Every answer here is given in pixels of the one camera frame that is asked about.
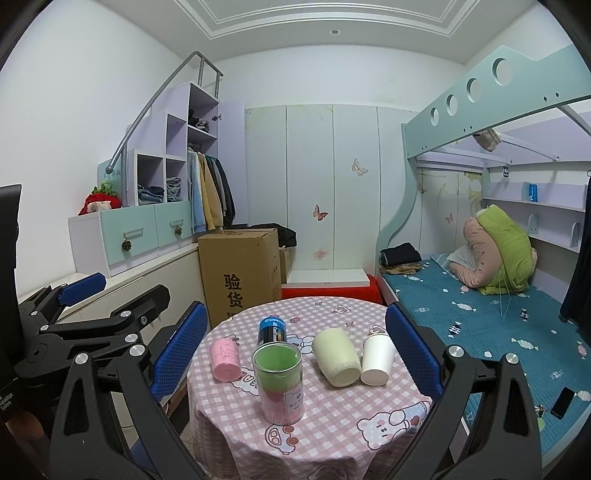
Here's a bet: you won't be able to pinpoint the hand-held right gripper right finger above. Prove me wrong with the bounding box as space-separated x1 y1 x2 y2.
367 303 552 480

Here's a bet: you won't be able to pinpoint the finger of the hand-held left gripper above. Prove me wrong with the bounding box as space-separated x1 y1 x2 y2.
18 272 108 331
41 284 171 357

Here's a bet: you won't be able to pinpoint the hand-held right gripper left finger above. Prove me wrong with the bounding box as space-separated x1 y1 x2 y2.
48 301 209 480

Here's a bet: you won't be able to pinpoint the white cup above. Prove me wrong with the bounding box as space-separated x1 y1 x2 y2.
360 333 397 387

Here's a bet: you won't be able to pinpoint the pink cup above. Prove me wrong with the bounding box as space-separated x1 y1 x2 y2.
210 338 242 381

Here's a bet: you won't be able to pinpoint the pale green cup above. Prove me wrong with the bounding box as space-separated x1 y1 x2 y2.
311 327 362 387

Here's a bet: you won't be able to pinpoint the blue printed bedsheet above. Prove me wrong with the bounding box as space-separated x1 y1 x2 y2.
382 260 591 462

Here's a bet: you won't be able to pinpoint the purple stair cabinet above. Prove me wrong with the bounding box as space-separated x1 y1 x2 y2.
68 82 246 278

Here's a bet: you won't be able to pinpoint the tan folded cloth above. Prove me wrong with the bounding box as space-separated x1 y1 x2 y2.
380 261 424 277

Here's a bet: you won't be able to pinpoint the red plush toy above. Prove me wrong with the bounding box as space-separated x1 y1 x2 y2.
78 181 123 216

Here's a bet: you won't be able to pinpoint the black folded clothes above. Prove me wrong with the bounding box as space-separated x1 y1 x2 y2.
379 243 422 268

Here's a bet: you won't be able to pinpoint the large cardboard box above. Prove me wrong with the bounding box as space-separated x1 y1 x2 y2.
198 227 283 328

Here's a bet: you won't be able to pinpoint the clear plastic jar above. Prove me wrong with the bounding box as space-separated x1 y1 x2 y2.
252 343 305 424

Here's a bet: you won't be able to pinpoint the white pillow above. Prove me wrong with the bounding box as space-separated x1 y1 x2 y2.
449 244 481 278

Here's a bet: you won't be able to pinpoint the red stool with white top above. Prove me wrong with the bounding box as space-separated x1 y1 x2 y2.
281 269 384 306

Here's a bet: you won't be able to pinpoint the pink checkered tablecloth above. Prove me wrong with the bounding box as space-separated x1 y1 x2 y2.
187 298 435 480

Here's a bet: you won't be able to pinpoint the green and pink rolled quilt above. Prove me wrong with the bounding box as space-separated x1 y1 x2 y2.
464 204 539 296

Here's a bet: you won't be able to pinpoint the light blue hanging shirt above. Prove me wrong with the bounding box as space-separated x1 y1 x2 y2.
187 148 209 234

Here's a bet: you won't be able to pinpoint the black cloth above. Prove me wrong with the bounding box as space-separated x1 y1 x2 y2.
249 223 297 248

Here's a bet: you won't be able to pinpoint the yellow hanging jacket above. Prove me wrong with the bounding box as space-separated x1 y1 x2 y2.
198 153 225 230

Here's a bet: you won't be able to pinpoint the black phone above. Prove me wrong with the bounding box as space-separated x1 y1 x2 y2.
550 387 577 419

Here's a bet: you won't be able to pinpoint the dark hanging jackets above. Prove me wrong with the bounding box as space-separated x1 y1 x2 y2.
210 156 237 223

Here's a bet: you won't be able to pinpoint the grey metal handrail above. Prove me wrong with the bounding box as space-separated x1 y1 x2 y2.
105 51 225 175

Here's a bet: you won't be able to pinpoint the white wardrobe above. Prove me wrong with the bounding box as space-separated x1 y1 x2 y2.
244 103 419 280

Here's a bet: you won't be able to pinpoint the dark clothes on shelf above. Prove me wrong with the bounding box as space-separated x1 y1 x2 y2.
187 108 212 131

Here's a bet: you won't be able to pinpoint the beige cloth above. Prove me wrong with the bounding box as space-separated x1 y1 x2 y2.
471 128 503 152

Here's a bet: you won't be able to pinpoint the teal bunk bed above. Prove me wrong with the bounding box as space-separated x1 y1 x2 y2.
375 43 591 468

